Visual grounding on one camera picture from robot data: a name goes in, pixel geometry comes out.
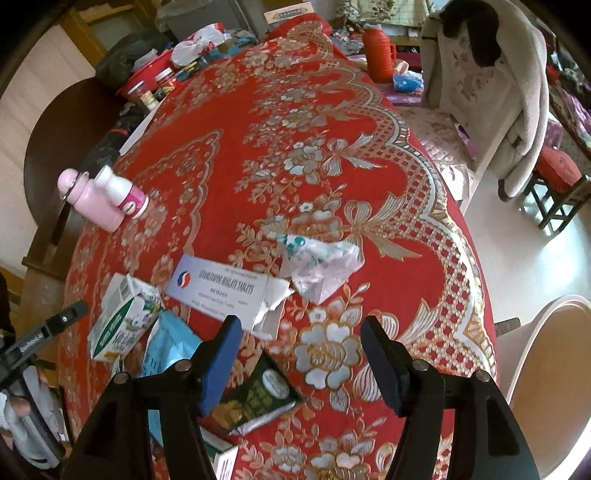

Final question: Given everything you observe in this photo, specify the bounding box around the beige trash bucket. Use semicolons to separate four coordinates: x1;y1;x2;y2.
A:
497;294;590;479

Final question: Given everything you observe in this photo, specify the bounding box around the operator hand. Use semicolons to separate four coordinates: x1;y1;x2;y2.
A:
9;396;31;417

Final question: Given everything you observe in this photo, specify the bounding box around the small red cushioned stool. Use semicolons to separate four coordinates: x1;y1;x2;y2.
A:
524;146;590;235

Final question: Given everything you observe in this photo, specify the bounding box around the white green milk carton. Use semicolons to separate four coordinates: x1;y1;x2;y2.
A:
87;273;163;363

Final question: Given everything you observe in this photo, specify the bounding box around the white pink supplement bottle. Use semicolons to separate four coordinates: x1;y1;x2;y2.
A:
94;165;149;219

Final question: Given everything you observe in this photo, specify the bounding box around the white green medicine box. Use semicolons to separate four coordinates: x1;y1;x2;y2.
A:
200;427;238;480

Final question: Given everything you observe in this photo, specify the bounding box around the white chair with coat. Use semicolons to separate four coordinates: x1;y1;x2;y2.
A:
421;1;549;202

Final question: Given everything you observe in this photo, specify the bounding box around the white medicine tablet box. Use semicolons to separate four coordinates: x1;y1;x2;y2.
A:
166;255;294;341

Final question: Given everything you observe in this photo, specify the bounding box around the red floral tablecloth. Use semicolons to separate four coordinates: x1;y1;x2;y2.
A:
58;15;497;479

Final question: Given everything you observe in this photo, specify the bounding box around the pink thermos bottle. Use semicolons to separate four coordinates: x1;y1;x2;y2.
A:
57;168;124;233

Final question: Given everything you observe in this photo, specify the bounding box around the black plastic bag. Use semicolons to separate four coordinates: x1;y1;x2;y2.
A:
95;28;170;89

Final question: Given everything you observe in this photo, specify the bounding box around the dark green snack wrapper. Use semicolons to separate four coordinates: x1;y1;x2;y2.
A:
211;352;301;436

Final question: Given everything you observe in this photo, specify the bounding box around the light blue snack bag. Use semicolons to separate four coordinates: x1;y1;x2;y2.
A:
140;310;201;377

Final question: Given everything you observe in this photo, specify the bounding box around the crumpled printed plastic wrapper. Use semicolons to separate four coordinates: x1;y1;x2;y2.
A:
277;234;365;305

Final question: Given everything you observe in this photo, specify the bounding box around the red thermos jug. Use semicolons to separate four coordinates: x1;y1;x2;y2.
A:
363;26;394;84

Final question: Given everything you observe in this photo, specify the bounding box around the white paper sheet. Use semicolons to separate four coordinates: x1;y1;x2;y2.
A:
119;109;157;155

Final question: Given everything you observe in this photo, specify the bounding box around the red plastic basin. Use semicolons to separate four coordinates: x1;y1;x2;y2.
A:
117;49;172;99

